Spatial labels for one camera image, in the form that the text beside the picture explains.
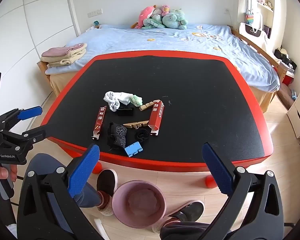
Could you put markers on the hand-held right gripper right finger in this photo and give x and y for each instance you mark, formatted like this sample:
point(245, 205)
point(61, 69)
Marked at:
point(217, 170)

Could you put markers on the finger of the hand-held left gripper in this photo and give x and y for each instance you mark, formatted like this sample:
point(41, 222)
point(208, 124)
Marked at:
point(37, 133)
point(30, 112)

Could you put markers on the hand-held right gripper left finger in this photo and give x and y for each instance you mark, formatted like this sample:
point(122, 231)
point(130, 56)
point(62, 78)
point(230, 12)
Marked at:
point(83, 171)

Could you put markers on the black patterned sock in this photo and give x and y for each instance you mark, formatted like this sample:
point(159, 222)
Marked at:
point(117, 133)

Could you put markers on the small red carton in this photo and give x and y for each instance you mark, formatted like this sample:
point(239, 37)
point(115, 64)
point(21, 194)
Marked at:
point(98, 121)

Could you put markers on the blue plastic block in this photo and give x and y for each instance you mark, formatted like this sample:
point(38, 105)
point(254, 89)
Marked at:
point(133, 149)

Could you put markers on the pink waste bin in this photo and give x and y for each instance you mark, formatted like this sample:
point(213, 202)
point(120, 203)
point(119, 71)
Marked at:
point(138, 202)

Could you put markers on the long wooden piece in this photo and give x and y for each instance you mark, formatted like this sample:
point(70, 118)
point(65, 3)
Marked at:
point(136, 124)

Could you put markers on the small black box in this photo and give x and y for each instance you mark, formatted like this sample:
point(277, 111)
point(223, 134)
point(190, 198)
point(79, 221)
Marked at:
point(125, 111)

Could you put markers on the white sock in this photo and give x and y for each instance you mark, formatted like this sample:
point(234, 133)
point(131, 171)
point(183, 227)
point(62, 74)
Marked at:
point(115, 100)

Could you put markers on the large red carton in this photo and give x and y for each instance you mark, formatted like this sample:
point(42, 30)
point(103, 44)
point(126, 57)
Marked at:
point(157, 117)

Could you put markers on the green white sock ball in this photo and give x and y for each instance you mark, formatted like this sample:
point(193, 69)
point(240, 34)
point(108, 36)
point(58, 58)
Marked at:
point(136, 100)

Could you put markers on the notched wooden block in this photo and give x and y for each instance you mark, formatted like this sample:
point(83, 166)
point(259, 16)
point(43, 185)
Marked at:
point(146, 105)

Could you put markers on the person's left hand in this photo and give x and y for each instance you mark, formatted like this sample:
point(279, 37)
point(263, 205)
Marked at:
point(1, 173)

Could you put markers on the red table foot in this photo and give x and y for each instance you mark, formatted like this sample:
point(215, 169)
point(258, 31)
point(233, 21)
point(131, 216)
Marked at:
point(97, 169)
point(210, 181)

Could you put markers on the person's left shoe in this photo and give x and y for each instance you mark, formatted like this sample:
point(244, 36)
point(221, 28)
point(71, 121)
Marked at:
point(106, 182)

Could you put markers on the person's shoe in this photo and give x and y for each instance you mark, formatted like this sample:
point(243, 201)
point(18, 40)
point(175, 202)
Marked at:
point(187, 211)
point(106, 182)

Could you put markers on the person's right shoe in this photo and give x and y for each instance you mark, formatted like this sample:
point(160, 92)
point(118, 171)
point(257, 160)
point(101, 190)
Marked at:
point(187, 211)

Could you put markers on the white plastic strip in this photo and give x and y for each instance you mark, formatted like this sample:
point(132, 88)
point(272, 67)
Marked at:
point(100, 228)

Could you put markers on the beige folded towels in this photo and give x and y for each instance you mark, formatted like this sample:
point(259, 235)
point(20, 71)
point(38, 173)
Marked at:
point(65, 59)

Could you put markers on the pink folded towel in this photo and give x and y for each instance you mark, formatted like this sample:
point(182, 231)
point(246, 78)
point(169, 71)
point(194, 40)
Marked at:
point(62, 50)

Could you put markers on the white wardrobe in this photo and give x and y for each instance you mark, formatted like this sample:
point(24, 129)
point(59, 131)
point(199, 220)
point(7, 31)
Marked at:
point(27, 30)

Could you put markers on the small blue white object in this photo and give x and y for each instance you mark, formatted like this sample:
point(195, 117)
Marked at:
point(293, 95)

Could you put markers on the small blue gadget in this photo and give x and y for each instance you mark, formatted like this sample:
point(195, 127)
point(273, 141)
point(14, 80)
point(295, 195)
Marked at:
point(96, 22)

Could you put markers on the black bags with hat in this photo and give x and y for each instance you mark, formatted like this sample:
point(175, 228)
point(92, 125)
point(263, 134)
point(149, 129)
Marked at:
point(285, 57)

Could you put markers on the bed with blue sheet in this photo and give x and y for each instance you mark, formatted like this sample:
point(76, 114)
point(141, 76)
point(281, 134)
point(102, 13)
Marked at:
point(165, 42)

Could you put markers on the white tote bag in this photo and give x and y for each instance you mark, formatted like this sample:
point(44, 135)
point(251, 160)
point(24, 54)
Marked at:
point(252, 33)

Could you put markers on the green striped plush toy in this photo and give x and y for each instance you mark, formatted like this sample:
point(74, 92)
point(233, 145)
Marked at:
point(153, 21)

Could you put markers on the rainbow crochet bag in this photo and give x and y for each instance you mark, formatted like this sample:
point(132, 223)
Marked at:
point(250, 18)

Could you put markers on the teal plush toy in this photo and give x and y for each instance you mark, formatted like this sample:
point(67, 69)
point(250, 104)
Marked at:
point(173, 18)

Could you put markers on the pink flower plush toy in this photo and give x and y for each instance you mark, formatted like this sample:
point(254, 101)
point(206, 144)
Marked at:
point(165, 8)

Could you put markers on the wooden bed frame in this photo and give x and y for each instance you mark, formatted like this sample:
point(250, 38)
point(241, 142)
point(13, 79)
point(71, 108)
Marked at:
point(282, 71)

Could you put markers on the white wall socket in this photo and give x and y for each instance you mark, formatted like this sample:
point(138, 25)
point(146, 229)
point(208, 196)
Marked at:
point(94, 13)

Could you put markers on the white wall shelf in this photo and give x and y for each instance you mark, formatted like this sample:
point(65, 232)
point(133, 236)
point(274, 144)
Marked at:
point(265, 5)

